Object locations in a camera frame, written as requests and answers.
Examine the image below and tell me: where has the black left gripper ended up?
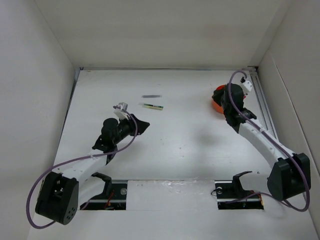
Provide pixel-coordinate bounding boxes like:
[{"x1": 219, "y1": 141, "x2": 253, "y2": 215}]
[{"x1": 112, "y1": 114, "x2": 149, "y2": 145}]

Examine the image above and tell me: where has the grey purple pen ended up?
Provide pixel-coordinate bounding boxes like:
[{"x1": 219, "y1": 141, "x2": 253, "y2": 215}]
[{"x1": 141, "y1": 94, "x2": 162, "y2": 98}]

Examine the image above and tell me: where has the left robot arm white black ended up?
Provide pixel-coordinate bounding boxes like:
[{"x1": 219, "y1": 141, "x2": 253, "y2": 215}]
[{"x1": 35, "y1": 113, "x2": 150, "y2": 225}]

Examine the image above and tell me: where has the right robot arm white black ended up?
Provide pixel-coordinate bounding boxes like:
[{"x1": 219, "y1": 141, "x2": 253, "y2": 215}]
[{"x1": 212, "y1": 83, "x2": 311, "y2": 201}]

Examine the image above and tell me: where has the orange round divided container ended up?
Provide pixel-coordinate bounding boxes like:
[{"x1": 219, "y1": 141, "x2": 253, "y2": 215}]
[{"x1": 211, "y1": 85, "x2": 225, "y2": 114}]

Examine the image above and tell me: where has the green yellow highlighter pen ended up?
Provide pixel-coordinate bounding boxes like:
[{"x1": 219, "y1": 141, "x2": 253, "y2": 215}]
[{"x1": 139, "y1": 102, "x2": 164, "y2": 111}]

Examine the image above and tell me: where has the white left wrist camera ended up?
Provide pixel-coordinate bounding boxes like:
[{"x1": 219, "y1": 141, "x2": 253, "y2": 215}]
[{"x1": 113, "y1": 102, "x2": 129, "y2": 121}]

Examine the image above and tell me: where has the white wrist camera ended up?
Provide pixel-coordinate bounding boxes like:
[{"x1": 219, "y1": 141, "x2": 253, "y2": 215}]
[
  {"x1": 113, "y1": 102, "x2": 129, "y2": 121},
  {"x1": 240, "y1": 77, "x2": 253, "y2": 95}
]

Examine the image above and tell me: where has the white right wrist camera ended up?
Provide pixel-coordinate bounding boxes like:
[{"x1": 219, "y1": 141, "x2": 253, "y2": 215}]
[{"x1": 240, "y1": 77, "x2": 253, "y2": 95}]

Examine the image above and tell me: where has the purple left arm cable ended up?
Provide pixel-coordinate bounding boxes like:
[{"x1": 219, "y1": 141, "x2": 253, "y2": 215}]
[{"x1": 26, "y1": 104, "x2": 139, "y2": 230}]

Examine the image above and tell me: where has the aluminium rail right side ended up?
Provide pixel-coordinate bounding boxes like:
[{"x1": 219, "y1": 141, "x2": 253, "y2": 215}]
[{"x1": 247, "y1": 67, "x2": 278, "y2": 140}]

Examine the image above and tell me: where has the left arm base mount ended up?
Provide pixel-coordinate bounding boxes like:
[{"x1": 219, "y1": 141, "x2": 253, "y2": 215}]
[{"x1": 78, "y1": 172, "x2": 128, "y2": 211}]

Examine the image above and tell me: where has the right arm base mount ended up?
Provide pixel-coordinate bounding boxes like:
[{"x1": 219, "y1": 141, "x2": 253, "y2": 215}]
[{"x1": 210, "y1": 171, "x2": 264, "y2": 210}]

